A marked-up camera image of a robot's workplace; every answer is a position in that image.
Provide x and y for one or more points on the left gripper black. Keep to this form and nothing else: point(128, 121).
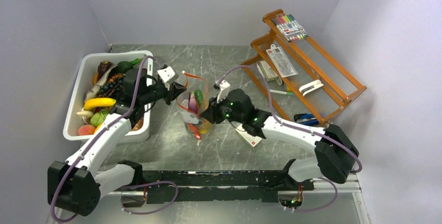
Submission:
point(172, 93)

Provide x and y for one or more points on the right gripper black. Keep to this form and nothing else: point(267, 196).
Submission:
point(211, 113)

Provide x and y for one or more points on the clear zip bag orange zipper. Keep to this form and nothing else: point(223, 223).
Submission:
point(194, 124)

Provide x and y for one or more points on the green cucumber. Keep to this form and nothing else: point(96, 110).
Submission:
point(199, 97)

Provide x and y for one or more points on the purple eggplant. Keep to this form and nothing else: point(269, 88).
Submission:
point(193, 105)

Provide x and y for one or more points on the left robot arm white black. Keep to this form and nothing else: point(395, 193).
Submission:
point(75, 186)

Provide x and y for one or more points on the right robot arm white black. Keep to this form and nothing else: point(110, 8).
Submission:
point(334, 154)

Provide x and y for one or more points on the white plastic food bin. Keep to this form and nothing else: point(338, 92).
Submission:
point(83, 83)

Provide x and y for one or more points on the green white marker pen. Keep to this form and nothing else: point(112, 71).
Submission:
point(281, 92)

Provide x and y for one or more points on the white cardboard box red logo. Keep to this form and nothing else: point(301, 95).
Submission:
point(253, 141)

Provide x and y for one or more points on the white eraser box on rack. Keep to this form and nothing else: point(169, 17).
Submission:
point(267, 71)

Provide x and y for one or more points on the green avocado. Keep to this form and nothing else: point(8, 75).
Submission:
point(124, 66)

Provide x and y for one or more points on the packaged card on rack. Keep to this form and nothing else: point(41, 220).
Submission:
point(280, 60)

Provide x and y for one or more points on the dark purple grape bunch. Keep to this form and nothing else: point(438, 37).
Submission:
point(112, 88)

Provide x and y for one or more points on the orange wooden rack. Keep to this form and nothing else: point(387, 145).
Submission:
point(311, 62)

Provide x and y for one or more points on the blue hole punch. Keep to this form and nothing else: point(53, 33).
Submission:
point(306, 119)

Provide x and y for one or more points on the white stapler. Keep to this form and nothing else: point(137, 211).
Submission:
point(310, 87)

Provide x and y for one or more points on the dark purple mangosteen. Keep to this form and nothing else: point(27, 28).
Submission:
point(103, 67)

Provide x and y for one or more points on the pack of coloured markers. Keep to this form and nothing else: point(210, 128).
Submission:
point(290, 28)

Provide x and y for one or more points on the peach fruit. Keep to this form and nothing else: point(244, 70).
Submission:
point(86, 130)

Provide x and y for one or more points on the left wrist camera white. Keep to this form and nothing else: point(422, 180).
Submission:
point(167, 75)

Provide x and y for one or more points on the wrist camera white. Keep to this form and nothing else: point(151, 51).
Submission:
point(167, 75)
point(223, 88)

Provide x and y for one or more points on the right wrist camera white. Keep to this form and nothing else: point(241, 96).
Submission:
point(223, 88)

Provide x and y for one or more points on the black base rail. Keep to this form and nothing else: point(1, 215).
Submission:
point(234, 185)

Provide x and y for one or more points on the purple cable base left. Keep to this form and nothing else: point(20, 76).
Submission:
point(165, 192)

